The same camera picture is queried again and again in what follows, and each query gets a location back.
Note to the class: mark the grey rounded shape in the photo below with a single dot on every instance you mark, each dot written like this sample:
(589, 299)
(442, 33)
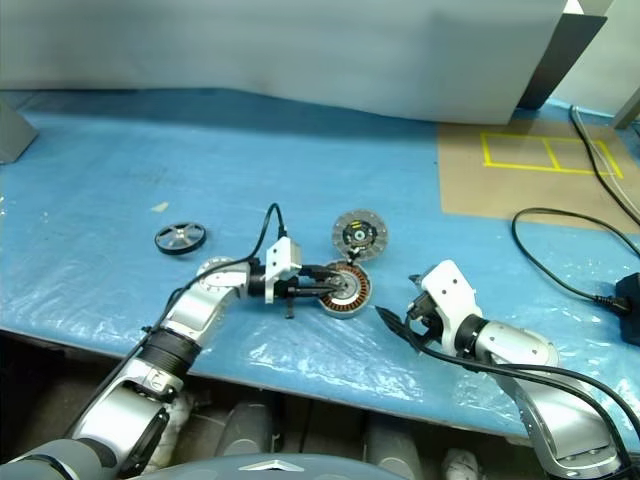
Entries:
(247, 430)
(395, 452)

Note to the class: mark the brown cardboard sheet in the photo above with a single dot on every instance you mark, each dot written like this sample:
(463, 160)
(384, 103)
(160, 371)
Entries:
(470, 190)

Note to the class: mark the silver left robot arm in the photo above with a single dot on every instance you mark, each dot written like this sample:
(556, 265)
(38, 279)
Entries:
(200, 305)

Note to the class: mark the white wrapped bundle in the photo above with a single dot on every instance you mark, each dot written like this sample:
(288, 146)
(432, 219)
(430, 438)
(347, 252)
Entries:
(172, 430)

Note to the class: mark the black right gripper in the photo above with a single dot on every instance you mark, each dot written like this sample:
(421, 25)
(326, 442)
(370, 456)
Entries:
(425, 320)

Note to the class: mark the black panel stand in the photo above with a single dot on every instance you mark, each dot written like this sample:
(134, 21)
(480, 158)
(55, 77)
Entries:
(565, 55)

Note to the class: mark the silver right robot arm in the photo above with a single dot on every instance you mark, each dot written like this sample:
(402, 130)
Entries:
(520, 345)

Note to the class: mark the grey metal box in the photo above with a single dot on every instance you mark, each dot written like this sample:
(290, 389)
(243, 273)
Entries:
(12, 135)

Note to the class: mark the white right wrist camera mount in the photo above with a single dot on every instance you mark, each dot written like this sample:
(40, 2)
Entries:
(450, 290)

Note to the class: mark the yellow tape rectangle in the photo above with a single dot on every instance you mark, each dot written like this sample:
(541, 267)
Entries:
(525, 167)

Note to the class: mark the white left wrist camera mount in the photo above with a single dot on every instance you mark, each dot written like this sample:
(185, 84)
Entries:
(280, 260)

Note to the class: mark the black power adapter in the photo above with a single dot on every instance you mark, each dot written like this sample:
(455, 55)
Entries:
(631, 300)

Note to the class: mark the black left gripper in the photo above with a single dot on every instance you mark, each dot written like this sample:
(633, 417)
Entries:
(290, 287)

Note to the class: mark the black-rimmed spoked rotor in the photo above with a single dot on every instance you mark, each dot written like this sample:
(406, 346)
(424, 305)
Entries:
(181, 239)

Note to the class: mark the small pale tape scrap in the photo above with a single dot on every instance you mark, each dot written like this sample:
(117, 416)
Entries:
(160, 207)

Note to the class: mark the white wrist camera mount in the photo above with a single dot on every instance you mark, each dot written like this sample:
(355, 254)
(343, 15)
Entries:
(280, 260)
(450, 290)

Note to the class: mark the white shoe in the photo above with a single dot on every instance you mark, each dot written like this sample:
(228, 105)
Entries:
(460, 465)

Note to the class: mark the grey robot torso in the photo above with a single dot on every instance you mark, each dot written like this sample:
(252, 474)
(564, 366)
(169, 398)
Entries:
(280, 471)

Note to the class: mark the motor housing with copper windings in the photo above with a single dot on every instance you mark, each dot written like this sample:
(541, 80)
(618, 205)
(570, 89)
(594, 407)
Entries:
(350, 305)

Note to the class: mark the grey aluminium post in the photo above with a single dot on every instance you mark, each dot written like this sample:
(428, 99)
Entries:
(630, 112)

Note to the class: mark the blue plastic table cover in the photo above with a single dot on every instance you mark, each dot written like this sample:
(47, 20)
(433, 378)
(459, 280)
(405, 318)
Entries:
(100, 175)

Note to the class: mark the white backdrop board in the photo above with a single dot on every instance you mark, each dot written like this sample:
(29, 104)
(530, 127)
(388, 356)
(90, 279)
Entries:
(300, 50)

